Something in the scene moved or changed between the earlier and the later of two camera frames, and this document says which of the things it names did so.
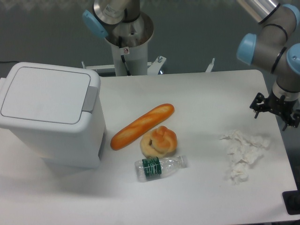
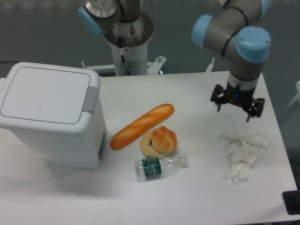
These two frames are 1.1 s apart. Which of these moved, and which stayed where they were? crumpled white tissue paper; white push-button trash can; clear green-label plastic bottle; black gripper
Moved: black gripper
Stayed: crumpled white tissue paper; clear green-label plastic bottle; white push-button trash can
